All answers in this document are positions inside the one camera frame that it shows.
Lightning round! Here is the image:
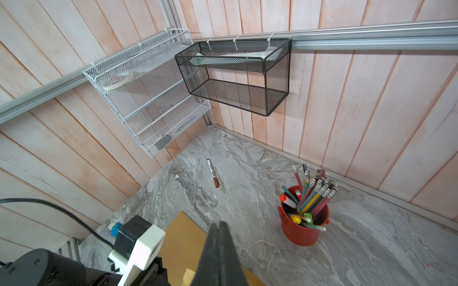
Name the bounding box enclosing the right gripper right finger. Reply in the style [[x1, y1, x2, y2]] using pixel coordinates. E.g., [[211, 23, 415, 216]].
[[218, 222, 249, 286]]

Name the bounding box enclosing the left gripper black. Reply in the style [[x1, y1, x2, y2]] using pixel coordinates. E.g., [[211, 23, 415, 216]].
[[132, 257, 170, 286]]

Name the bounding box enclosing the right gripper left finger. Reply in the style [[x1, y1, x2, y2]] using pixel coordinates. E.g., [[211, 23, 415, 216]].
[[191, 224, 219, 286]]

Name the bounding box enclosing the brown file bag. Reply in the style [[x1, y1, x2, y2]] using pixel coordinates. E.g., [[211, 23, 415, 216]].
[[241, 240, 277, 286], [159, 212, 207, 286]]

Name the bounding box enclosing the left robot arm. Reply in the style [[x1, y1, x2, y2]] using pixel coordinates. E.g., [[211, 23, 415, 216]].
[[1, 215, 169, 286]]

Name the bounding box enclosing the red pen holder cup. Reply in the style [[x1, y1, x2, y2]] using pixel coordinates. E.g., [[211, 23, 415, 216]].
[[278, 202, 330, 247]]

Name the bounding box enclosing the marker pen on table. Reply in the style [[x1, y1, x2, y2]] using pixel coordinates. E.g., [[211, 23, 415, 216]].
[[207, 158, 220, 188]]

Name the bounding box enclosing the black mesh basket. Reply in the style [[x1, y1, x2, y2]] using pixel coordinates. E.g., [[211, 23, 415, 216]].
[[175, 38, 292, 117]]

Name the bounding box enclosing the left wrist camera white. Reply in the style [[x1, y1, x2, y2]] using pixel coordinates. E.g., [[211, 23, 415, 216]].
[[109, 215, 166, 286]]

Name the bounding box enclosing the white wire shelf rack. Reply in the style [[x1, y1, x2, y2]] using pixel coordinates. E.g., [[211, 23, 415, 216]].
[[83, 29, 211, 157]]

